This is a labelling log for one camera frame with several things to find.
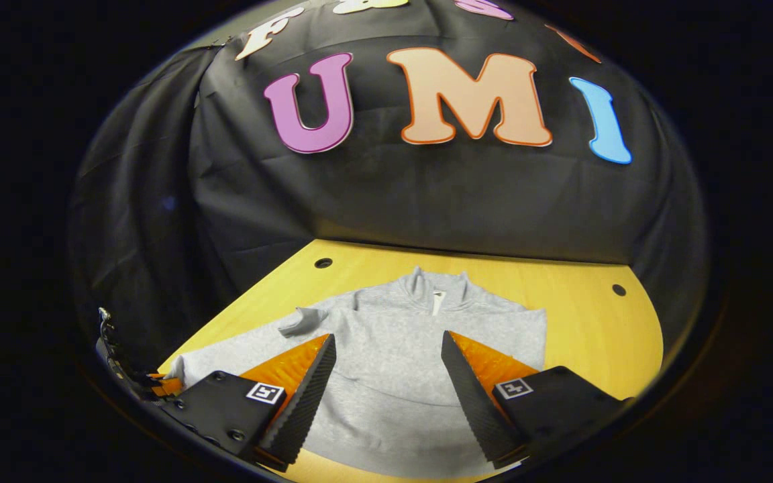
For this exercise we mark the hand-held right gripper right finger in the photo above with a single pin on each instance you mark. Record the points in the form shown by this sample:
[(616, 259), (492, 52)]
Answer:
[(470, 396)]

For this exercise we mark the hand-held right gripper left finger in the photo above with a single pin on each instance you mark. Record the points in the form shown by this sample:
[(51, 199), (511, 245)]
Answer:
[(306, 396)]

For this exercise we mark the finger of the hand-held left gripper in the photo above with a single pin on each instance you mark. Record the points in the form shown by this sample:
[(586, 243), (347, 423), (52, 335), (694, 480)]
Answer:
[(166, 386)]

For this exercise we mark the grey zip-neck sweatshirt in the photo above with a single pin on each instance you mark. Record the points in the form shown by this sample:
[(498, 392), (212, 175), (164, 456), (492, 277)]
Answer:
[(393, 362)]

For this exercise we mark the black backdrop cloth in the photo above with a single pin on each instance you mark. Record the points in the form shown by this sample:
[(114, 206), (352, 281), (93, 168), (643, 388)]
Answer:
[(427, 194)]

